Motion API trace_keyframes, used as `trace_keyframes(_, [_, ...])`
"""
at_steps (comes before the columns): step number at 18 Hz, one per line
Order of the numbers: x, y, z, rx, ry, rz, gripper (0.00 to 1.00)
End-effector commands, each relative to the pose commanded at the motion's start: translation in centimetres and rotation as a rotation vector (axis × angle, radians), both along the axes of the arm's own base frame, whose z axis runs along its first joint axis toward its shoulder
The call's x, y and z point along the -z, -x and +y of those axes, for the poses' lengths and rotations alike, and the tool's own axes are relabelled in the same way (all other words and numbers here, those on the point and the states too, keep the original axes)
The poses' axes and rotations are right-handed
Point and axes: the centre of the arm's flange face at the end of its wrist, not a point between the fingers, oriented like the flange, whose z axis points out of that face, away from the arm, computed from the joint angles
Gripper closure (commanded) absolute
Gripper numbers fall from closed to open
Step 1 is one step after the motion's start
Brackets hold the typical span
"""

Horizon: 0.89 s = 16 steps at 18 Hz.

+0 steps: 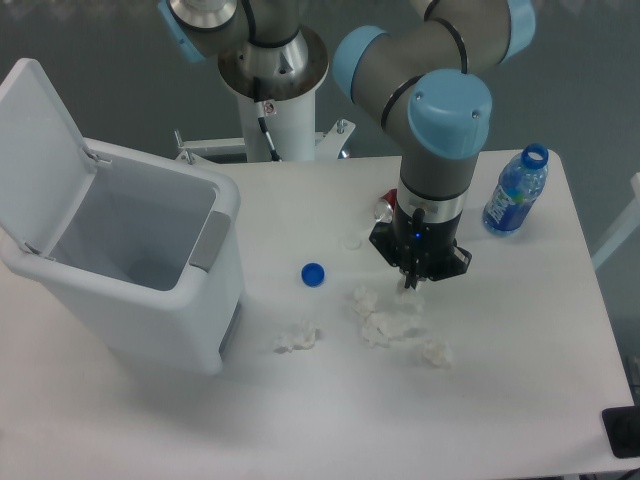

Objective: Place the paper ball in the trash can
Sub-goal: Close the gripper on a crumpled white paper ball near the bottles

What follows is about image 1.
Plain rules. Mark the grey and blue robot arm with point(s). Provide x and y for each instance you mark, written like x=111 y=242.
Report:
x=422 y=88

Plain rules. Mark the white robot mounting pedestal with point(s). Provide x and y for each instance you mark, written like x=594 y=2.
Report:
x=273 y=131

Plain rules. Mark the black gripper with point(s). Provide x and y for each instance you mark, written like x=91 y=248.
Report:
x=419 y=249

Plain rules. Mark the white bottle cap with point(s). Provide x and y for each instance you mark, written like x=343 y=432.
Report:
x=351 y=242

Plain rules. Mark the white frame at right edge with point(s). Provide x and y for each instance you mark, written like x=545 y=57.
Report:
x=626 y=223

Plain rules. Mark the white open trash bin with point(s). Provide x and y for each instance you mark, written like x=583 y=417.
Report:
x=141 y=249

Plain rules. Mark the black device at table edge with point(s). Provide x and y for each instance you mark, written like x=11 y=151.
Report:
x=622 y=428

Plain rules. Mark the blue bottle cap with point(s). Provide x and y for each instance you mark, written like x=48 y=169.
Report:
x=313 y=274

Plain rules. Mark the crushed red soda can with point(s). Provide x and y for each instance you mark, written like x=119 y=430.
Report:
x=384 y=208

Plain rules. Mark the white paper ball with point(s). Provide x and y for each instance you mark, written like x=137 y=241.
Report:
x=382 y=328
x=301 y=336
x=364 y=301
x=436 y=353
x=409 y=297

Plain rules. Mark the blue plastic water bottle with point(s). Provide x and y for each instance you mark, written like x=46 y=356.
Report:
x=519 y=185

